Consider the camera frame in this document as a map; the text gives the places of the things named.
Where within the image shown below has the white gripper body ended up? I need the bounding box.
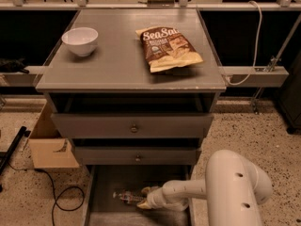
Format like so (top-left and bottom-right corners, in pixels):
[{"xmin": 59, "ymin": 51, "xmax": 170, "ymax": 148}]
[{"xmin": 147, "ymin": 187, "xmax": 165, "ymax": 209}]

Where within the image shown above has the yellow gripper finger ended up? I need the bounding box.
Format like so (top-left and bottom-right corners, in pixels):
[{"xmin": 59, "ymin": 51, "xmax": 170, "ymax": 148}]
[
  {"xmin": 136, "ymin": 200, "xmax": 151, "ymax": 209},
  {"xmin": 141, "ymin": 186, "xmax": 159, "ymax": 196}
]

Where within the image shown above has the clear plastic water bottle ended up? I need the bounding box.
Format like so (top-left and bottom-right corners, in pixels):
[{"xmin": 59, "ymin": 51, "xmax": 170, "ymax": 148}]
[{"xmin": 113, "ymin": 190, "xmax": 147, "ymax": 204}]

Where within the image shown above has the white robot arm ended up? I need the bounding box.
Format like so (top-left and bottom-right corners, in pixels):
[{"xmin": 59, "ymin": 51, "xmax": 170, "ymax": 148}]
[{"xmin": 137, "ymin": 150, "xmax": 273, "ymax": 226}]

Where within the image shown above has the grey bottom drawer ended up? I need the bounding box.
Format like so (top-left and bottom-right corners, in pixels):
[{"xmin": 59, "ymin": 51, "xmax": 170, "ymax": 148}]
[{"xmin": 81, "ymin": 165, "xmax": 194, "ymax": 226}]

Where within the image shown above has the grey drawer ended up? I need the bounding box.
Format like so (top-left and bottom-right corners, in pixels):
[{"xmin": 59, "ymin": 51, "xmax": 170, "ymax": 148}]
[
  {"xmin": 81, "ymin": 165, "xmax": 194, "ymax": 226},
  {"xmin": 51, "ymin": 113, "xmax": 213, "ymax": 138},
  {"xmin": 73, "ymin": 147, "xmax": 200, "ymax": 165}
]

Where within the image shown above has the grey middle drawer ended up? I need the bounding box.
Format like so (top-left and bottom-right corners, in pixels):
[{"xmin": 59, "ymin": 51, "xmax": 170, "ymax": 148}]
[{"xmin": 73, "ymin": 147, "xmax": 200, "ymax": 165}]

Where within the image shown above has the grey top drawer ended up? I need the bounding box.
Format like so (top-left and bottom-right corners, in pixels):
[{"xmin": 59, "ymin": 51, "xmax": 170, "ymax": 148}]
[{"xmin": 51, "ymin": 113, "xmax": 213, "ymax": 138}]

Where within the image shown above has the grey drawer cabinet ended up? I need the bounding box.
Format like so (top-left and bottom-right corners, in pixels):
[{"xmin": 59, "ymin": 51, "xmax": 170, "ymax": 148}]
[{"xmin": 37, "ymin": 9, "xmax": 226, "ymax": 165}]

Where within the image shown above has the cardboard box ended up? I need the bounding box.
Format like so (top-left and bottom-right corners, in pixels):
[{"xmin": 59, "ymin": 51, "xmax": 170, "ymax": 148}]
[{"xmin": 28, "ymin": 104, "xmax": 79, "ymax": 169}]

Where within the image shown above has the brown sea salt chip bag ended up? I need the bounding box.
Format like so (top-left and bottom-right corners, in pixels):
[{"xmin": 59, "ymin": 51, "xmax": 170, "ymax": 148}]
[{"xmin": 135, "ymin": 26, "xmax": 203, "ymax": 73}]

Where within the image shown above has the black stand leg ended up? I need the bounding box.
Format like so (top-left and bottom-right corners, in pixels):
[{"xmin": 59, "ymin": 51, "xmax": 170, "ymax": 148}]
[{"xmin": 0, "ymin": 126, "xmax": 30, "ymax": 193}]

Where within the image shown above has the white ceramic bowl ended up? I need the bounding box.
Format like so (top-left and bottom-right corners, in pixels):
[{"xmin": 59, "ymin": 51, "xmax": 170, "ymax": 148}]
[{"xmin": 61, "ymin": 27, "xmax": 99, "ymax": 57}]

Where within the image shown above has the dark rolling cart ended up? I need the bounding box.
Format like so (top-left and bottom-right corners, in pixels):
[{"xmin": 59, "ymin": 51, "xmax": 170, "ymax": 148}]
[{"xmin": 277, "ymin": 51, "xmax": 301, "ymax": 134}]

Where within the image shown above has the black object on ledge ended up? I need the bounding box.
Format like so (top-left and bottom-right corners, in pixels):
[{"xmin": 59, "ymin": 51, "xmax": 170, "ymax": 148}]
[{"xmin": 0, "ymin": 58, "xmax": 29, "ymax": 73}]

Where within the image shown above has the black floor cable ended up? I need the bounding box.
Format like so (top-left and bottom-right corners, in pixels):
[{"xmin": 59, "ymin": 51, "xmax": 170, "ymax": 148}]
[{"xmin": 8, "ymin": 162, "xmax": 86, "ymax": 226}]

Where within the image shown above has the metal railing frame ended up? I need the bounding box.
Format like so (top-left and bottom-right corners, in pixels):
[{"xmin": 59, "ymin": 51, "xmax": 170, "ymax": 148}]
[{"xmin": 0, "ymin": 0, "xmax": 289, "ymax": 114}]

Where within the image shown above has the white hanging cable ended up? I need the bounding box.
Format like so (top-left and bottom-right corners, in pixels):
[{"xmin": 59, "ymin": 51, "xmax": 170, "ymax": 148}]
[{"xmin": 224, "ymin": 0, "xmax": 263, "ymax": 87}]

